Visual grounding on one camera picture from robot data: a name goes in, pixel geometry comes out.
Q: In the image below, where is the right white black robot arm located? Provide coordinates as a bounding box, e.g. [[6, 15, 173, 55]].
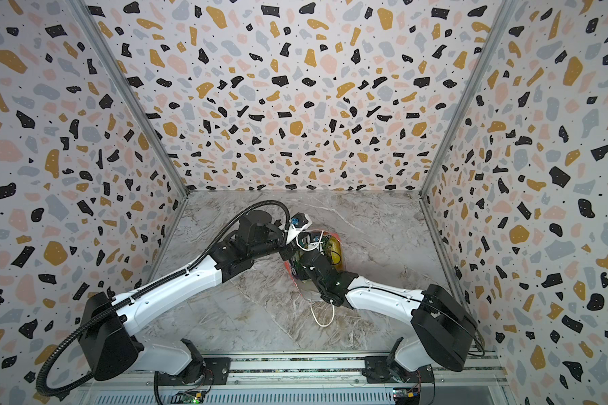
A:
[[289, 251, 477, 382]]

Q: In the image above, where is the left green circuit board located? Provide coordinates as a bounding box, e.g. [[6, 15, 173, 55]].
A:
[[176, 391, 206, 404]]

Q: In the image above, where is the right green circuit board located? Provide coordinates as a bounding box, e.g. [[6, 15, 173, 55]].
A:
[[393, 388, 421, 405]]

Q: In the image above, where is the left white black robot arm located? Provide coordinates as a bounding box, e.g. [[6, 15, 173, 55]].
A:
[[79, 210, 311, 384]]

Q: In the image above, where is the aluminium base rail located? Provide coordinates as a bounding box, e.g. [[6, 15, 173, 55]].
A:
[[73, 352, 515, 404]]

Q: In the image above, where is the green circuit board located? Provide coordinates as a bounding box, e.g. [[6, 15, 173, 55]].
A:
[[176, 391, 206, 404], [393, 388, 421, 405]]

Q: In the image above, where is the left black corrugated cable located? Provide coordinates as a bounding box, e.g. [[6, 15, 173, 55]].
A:
[[34, 199, 290, 398]]

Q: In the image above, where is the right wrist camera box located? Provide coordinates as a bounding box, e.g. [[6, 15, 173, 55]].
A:
[[307, 229, 325, 251]]

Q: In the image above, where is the red paper gift bag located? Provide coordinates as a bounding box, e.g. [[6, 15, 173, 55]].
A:
[[285, 231, 344, 328]]

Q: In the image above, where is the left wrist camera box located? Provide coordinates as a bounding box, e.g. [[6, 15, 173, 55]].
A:
[[289, 213, 312, 231]]

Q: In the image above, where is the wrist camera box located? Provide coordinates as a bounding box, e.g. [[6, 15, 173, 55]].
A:
[[307, 229, 325, 251], [289, 213, 312, 231]]

